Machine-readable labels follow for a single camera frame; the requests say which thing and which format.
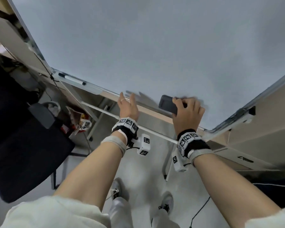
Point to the colourful snack packets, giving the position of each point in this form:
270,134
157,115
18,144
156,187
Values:
75,118

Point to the person's left forearm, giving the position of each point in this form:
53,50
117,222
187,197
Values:
92,168

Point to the black office chair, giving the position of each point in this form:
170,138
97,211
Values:
21,140

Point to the person's right hand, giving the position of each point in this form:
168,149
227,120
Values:
187,118

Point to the white marker with black cap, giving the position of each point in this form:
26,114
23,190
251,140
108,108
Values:
71,79

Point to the grey shoe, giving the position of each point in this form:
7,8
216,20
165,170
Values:
120,187
166,201

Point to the white whiteboard pen tray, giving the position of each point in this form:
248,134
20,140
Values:
90,87

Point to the grey right shoe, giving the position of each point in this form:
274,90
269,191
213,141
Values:
166,201

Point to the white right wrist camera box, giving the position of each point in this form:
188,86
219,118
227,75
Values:
179,163

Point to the white whiteboard with metal frame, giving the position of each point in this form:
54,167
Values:
156,45

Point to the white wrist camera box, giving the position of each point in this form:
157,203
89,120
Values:
179,163
144,144

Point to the beige wooden desk with drawers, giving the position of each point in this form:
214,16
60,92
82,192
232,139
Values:
263,130

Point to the person's right forearm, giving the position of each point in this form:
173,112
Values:
228,187

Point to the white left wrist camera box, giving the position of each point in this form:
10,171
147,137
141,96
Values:
144,144

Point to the grey left shoe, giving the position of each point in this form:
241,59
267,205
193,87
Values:
120,187

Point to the white metal whiteboard stand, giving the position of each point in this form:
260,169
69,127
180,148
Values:
104,112

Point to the person's left trouser leg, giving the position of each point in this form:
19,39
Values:
120,213

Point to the black whiteboard eraser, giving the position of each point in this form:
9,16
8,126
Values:
166,103

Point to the white right sleeve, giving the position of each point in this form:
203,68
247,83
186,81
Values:
273,219

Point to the white left sleeve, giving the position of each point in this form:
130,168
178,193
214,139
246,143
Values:
54,213

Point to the right wrist band with markers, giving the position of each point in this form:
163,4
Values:
192,142

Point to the wrist band with markers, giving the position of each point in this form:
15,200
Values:
127,127
192,142

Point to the person's left hand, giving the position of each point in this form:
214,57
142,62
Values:
128,111

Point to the person's right trouser leg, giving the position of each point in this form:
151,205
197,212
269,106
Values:
163,220

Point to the person's trouser leg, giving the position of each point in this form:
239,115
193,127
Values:
120,213
163,220

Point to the left wrist band with markers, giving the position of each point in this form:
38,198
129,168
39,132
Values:
127,127

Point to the person's right thumb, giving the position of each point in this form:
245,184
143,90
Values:
178,103

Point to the waste bin with white bag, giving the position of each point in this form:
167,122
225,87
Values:
51,108

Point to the white sleeve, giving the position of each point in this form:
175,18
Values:
54,213
273,219

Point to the person's left thumb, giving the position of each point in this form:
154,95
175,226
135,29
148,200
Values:
133,100

